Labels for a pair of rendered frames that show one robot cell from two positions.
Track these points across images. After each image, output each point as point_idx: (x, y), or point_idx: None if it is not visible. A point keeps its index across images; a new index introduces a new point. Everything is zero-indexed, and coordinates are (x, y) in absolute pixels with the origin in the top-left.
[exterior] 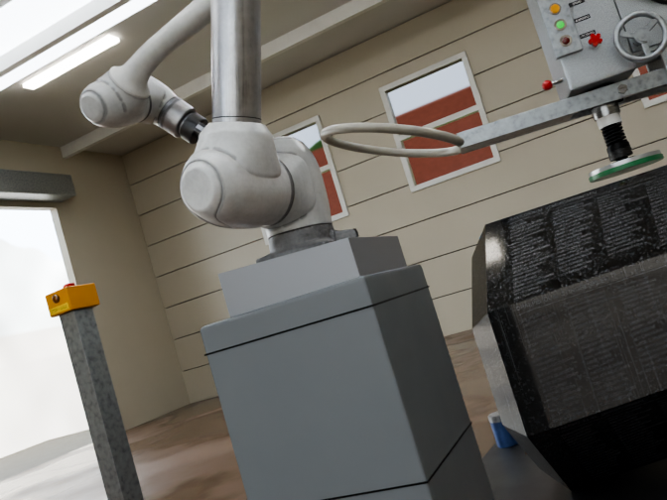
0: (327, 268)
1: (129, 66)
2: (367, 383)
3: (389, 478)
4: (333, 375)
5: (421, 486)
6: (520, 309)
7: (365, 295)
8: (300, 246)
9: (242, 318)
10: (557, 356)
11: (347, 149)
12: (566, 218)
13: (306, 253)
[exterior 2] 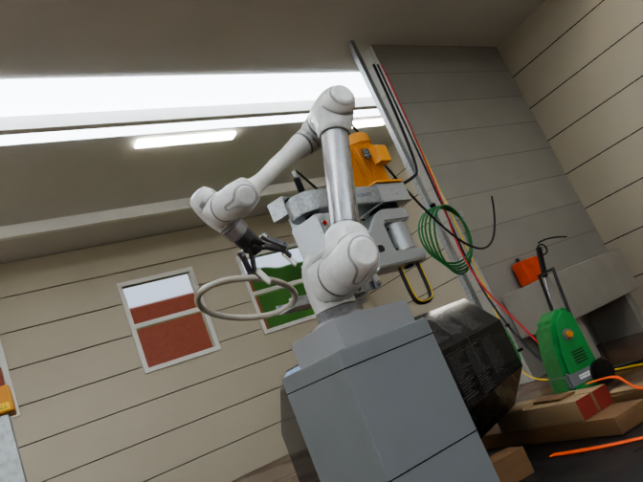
0: (398, 316)
1: (258, 180)
2: (439, 376)
3: (461, 431)
4: (422, 374)
5: (476, 432)
6: None
7: (429, 326)
8: (358, 311)
9: (365, 342)
10: None
11: (199, 305)
12: None
13: (386, 307)
